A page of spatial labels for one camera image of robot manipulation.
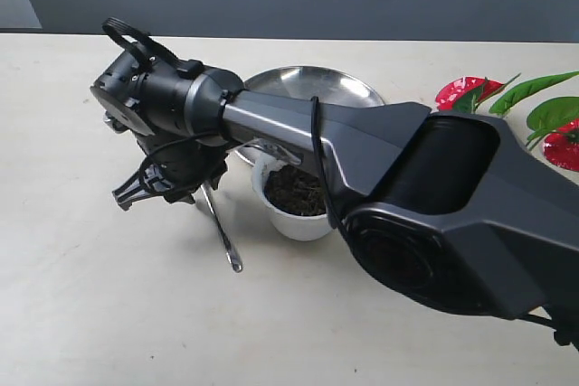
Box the artificial red anthurium plant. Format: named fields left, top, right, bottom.
left=435, top=71, right=578, bottom=173

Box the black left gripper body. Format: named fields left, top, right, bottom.
left=90, top=43, right=226, bottom=203

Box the steel spoon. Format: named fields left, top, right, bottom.
left=201, top=183, right=243, bottom=273

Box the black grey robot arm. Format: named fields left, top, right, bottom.
left=90, top=44, right=578, bottom=319

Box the round steel plate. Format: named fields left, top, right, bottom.
left=234, top=65, right=387, bottom=165

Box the white scalloped flower pot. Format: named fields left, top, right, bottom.
left=252, top=154, right=332, bottom=242

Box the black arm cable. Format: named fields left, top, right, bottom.
left=100, top=17, right=203, bottom=80

